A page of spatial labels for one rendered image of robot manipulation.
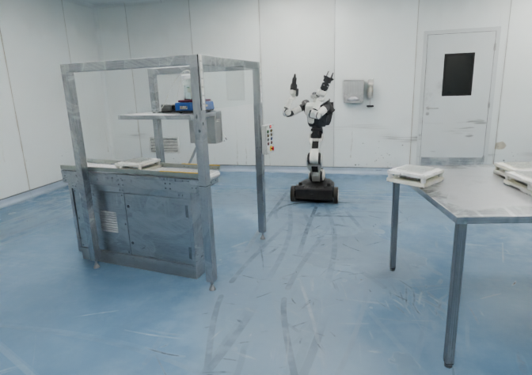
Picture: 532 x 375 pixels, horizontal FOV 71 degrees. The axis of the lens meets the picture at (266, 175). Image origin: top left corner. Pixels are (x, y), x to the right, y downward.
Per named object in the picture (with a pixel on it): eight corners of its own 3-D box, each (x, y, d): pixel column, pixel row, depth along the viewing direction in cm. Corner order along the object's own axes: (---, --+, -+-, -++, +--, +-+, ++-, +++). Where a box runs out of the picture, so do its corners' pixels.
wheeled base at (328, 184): (300, 187, 524) (300, 164, 516) (337, 188, 511) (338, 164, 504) (292, 201, 463) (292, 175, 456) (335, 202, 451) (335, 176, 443)
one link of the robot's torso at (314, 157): (307, 166, 457) (310, 138, 483) (321, 166, 453) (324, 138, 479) (305, 158, 445) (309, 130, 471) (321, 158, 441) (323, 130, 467)
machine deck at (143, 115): (221, 116, 274) (221, 111, 273) (193, 121, 240) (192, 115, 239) (152, 116, 297) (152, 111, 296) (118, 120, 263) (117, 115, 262)
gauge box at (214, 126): (222, 142, 279) (221, 115, 274) (216, 143, 269) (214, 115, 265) (197, 141, 287) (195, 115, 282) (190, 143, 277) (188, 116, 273)
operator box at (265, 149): (274, 151, 348) (273, 123, 342) (267, 154, 332) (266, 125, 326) (267, 151, 350) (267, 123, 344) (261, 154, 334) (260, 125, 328)
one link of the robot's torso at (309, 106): (320, 125, 494) (320, 97, 486) (336, 126, 465) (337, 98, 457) (302, 126, 480) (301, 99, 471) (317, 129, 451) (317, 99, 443)
